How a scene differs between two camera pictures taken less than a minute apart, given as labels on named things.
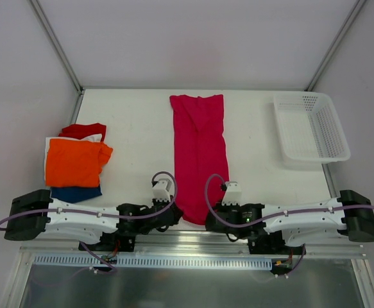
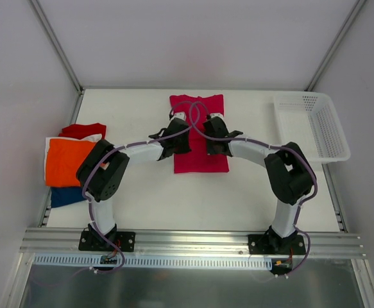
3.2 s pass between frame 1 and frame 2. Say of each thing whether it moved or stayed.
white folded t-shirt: stayed
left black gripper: moved
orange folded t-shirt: stayed
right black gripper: moved
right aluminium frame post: stayed
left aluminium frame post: stayed
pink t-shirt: moved
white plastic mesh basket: stayed
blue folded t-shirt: stayed
